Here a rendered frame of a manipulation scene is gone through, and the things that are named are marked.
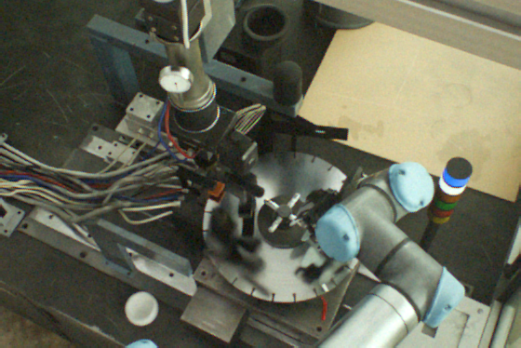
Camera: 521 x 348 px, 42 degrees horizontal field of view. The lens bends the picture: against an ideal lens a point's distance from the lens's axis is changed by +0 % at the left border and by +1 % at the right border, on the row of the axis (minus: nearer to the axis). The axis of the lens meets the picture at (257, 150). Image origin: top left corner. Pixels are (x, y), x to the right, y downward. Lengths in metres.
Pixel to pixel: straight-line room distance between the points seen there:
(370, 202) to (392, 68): 0.87
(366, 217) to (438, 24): 0.75
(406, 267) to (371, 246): 0.06
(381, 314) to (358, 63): 1.02
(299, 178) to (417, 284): 0.53
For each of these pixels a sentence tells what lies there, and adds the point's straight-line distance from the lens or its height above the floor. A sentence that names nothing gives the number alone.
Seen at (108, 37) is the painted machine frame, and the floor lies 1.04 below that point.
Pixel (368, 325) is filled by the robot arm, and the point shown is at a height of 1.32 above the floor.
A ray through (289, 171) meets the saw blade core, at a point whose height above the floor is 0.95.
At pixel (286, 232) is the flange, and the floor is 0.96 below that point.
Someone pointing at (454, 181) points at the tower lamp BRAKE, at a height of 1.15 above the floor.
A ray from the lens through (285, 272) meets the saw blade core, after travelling 1.35.
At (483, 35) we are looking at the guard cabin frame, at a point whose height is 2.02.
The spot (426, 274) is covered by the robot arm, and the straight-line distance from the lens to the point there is 0.98.
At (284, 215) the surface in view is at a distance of 1.33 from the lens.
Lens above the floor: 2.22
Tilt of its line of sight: 60 degrees down
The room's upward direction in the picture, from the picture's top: 5 degrees counter-clockwise
